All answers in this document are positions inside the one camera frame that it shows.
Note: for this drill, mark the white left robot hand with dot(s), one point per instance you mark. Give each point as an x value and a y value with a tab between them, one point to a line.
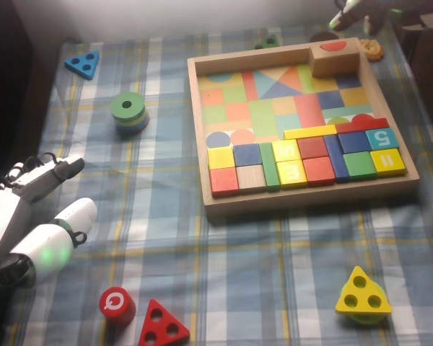
39	248

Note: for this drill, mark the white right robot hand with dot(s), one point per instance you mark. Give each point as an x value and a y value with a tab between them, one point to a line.
373	11

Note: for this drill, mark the natural wooden arch block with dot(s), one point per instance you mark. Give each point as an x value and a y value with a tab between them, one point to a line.
333	63

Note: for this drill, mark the plain red cylinder block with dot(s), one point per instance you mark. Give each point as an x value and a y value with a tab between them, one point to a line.
332	45

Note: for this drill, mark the green triangle piece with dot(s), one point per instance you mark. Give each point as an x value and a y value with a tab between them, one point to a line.
268	43

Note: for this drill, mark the red triangle with holes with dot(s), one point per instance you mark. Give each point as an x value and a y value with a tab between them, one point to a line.
158	326

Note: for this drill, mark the blue triangle with holes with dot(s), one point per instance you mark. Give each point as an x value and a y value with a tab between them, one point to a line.
83	65

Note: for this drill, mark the yellow triangle with holes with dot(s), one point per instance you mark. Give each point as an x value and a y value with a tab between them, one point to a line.
361	297

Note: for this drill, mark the tan cookie-shaped toy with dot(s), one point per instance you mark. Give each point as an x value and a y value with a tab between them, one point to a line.
372	50

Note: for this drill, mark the brown round disc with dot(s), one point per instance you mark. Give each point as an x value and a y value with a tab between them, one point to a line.
324	36

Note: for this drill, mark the red cylinder with white print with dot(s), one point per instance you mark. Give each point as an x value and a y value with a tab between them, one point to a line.
116	304

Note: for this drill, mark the blue plaid tablecloth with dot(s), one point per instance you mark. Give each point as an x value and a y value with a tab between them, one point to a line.
166	234

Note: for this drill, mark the wooden tray with coloured pattern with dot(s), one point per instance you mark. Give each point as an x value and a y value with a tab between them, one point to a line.
238	202

